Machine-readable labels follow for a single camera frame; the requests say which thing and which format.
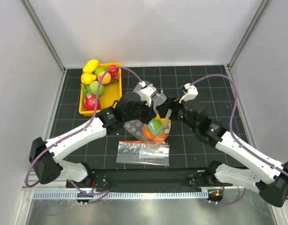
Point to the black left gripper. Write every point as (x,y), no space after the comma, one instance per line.
(149,112)

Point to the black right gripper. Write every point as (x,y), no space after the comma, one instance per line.
(171,103)

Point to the blue zipper clear bag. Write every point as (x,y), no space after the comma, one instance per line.
(166,124)

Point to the bumpy green lime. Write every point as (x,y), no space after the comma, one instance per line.
(154,126)

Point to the large orange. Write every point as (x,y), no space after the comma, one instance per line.
(146,133)

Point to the small orange tangerine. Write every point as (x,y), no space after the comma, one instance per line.
(161,138)

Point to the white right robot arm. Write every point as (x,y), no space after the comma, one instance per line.
(263,175)

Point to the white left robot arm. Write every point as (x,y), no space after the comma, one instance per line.
(47,157)

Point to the pink zipper dotted bag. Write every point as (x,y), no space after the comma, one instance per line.
(134,127)

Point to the red zipper clear bag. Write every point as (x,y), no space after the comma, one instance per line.
(141,153)

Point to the yellow plastic fruit tray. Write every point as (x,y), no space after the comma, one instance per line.
(112,92)

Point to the peach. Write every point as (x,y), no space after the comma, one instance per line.
(104,78)

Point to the red pomegranate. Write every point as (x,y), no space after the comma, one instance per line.
(113,69)

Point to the pink dragon fruit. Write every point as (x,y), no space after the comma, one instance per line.
(89,100)

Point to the green cabbage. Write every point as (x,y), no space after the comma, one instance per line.
(93,88)

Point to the green apple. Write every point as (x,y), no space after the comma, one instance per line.
(98,70)

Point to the yellow starfruit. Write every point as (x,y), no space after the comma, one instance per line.
(87,78)

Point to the yellow mango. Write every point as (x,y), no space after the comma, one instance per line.
(90,66)

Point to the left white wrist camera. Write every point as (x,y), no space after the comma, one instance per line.
(146,92)

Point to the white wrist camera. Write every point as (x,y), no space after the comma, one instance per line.
(190,93)
(146,92)

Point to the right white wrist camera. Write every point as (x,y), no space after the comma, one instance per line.
(190,93)

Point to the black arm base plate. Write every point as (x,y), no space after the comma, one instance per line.
(151,180)

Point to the perforated metal rail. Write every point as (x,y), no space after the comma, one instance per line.
(76,195)

